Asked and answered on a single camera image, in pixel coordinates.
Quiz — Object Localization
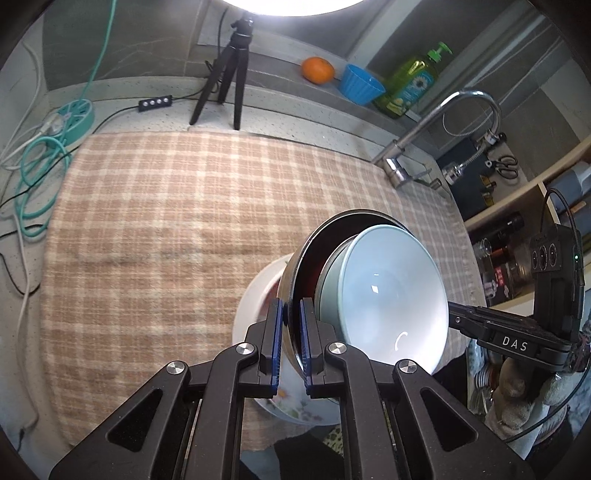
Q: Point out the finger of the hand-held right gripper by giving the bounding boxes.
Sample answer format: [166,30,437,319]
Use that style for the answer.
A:
[445,302,532,342]

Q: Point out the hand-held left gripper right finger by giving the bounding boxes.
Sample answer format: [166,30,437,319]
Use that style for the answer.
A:
[300,298,534,480]

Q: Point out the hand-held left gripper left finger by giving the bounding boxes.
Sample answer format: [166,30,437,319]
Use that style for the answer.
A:
[48,298,283,480]

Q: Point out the large steel bowl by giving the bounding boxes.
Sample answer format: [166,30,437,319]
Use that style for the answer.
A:
[283,210,416,370]

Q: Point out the floral white plate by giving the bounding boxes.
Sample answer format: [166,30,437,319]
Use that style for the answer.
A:
[232,256,342,426]

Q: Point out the light blue ceramic bowl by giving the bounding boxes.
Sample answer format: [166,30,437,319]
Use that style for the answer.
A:
[316,224,450,377]

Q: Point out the person's right forearm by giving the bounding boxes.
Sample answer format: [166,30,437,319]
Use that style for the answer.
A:
[508,401,587,467]

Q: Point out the person's right hand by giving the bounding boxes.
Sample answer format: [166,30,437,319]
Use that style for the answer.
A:
[487,357,571,444]

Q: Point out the dark printed box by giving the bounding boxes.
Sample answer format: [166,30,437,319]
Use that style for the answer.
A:
[489,258,536,305]

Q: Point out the dark bottles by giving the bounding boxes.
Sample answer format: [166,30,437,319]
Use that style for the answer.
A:
[480,215,525,259]

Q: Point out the wooden shelf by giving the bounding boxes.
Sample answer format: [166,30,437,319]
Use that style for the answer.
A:
[464,138,591,324]

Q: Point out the dark knife block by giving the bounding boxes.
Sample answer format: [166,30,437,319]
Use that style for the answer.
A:
[436,138,502,220]

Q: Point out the checked cloth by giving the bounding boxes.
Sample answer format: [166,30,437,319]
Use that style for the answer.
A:
[41,131,485,453]

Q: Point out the chrome faucet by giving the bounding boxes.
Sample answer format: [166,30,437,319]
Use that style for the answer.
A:
[372,90,503,188]

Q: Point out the green dish soap bottle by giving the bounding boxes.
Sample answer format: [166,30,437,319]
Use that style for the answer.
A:
[374,41,453,118]

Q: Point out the blue fluted cup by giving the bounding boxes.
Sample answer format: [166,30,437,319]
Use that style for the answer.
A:
[339,64,386,107]

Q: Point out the orange fruit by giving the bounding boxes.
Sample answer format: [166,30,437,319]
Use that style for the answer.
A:
[302,56,335,85]

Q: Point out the black tripod stand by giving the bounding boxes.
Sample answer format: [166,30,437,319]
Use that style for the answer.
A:
[189,14,254,131]

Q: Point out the flexible metal sprayer hose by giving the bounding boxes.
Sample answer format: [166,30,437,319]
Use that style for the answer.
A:
[441,134,502,185]

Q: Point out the white power cable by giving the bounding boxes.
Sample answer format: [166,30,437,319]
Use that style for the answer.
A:
[0,46,51,430]

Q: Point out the black cable with inline remote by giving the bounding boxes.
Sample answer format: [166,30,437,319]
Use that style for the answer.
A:
[0,9,232,296]

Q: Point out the white ring light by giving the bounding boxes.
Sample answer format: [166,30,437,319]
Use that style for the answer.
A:
[222,0,365,17]

